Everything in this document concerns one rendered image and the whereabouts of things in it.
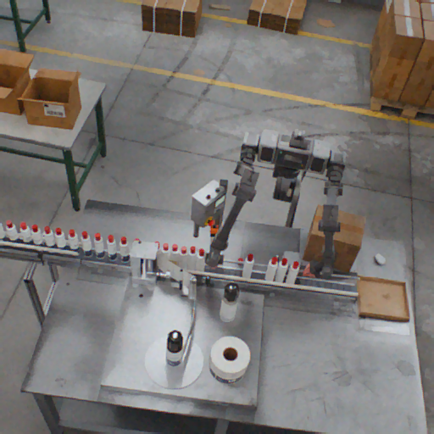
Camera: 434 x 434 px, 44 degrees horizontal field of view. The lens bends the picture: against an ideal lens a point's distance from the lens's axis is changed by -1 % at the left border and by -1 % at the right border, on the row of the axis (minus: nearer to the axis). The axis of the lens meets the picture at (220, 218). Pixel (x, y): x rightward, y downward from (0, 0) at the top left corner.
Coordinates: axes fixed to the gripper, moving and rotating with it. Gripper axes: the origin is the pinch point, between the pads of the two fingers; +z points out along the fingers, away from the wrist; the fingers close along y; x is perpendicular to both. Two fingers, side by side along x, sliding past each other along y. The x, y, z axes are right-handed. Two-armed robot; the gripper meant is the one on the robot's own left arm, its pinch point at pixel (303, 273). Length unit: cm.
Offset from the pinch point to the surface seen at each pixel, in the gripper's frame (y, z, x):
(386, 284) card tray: -10, -23, 51
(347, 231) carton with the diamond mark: -24.1, -25.1, 8.6
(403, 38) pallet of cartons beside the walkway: -293, -50, 85
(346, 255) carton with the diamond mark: -15.0, -17.9, 17.2
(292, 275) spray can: 3.6, 3.0, -7.2
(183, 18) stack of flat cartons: -382, 141, -46
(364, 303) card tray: 5.4, -14.2, 39.8
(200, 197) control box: -5, 3, -81
